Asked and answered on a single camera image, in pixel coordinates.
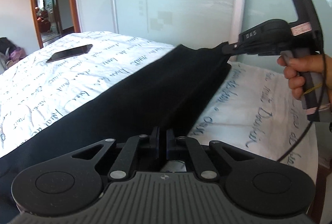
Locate person's right hand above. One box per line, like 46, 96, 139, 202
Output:
277, 54, 332, 105

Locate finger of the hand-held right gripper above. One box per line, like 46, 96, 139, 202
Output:
221, 42, 251, 56

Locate dark bag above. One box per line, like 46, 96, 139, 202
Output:
0, 37, 16, 59

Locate black smartphone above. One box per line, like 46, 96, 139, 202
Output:
46, 44, 93, 64

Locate bed with script-print sheet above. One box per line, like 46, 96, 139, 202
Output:
0, 31, 320, 181

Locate black pants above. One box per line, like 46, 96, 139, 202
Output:
0, 44, 232, 217

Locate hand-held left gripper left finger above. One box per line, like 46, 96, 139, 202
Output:
71, 126, 162, 182

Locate pink plastic bag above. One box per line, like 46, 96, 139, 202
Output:
9, 47, 27, 61

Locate wooden door frame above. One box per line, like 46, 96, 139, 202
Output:
28, 0, 81, 49

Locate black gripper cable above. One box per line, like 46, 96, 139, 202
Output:
279, 29, 326, 163

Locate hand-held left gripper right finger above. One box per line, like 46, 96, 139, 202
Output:
166, 129, 257, 181

